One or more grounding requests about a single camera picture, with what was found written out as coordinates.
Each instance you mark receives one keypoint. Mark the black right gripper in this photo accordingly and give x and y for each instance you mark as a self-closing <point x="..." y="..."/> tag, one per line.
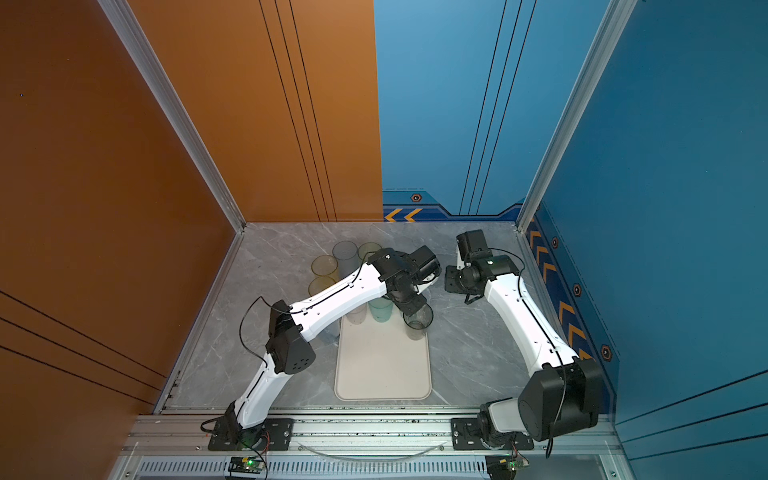
<point x="450" y="284"/>

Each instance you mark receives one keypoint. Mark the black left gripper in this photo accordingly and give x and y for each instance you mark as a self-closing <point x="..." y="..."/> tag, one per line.
<point x="410" y="309"/>

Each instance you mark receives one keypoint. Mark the teal glass front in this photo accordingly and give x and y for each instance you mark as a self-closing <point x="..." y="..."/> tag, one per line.
<point x="381" y="309"/>

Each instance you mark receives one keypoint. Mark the tall green glass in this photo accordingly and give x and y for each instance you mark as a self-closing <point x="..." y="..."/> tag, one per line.
<point x="367" y="250"/>

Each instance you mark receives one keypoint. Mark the tall dark grey glass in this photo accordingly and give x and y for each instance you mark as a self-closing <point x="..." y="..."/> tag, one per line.
<point x="418" y="322"/>

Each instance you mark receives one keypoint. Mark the tall yellow glass front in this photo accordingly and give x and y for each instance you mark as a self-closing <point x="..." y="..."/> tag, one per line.
<point x="320" y="283"/>

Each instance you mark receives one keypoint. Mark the tall yellow glass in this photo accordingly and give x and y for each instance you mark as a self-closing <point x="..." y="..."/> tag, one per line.
<point x="326" y="266"/>
<point x="320" y="283"/>

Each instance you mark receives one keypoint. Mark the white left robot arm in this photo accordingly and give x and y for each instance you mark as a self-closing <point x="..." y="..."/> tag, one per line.
<point x="387" y="273"/>

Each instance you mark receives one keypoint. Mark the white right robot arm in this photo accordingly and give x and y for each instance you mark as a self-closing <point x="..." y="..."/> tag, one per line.
<point x="564" y="392"/>

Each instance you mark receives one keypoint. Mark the cream plastic tray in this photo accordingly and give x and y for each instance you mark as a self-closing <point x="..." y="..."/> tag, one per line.
<point x="378" y="362"/>

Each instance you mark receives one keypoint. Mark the tall blue glass rear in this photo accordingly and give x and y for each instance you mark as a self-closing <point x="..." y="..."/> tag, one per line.
<point x="346" y="254"/>

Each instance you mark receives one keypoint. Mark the tall yellow glass rear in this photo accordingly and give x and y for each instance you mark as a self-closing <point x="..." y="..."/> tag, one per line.
<point x="326" y="266"/>

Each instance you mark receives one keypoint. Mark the right circuit board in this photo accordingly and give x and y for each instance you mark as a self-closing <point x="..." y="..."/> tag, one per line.
<point x="505" y="467"/>

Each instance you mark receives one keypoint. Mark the circuit board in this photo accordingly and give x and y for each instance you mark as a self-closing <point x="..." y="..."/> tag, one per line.
<point x="248" y="467"/>
<point x="505" y="467"/>

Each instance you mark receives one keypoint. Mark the left circuit board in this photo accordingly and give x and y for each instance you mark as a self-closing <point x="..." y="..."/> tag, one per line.
<point x="248" y="467"/>

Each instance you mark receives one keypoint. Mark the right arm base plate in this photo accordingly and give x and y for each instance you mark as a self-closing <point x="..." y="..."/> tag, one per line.
<point x="465" y="433"/>

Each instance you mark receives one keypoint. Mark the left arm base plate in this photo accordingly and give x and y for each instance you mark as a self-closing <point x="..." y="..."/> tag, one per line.
<point x="274" y="434"/>

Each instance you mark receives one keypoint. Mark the aluminium corner post right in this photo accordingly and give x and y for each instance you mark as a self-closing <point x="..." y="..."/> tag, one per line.
<point x="608" y="34"/>

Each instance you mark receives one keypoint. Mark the aluminium corner post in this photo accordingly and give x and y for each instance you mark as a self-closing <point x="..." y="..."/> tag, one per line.
<point x="126" y="25"/>
<point x="608" y="34"/>

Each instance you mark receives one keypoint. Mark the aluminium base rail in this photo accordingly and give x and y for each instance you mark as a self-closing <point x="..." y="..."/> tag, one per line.
<point x="361" y="443"/>

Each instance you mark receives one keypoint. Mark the aluminium corner post left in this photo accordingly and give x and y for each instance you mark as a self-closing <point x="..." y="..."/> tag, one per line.
<point x="126" y="25"/>

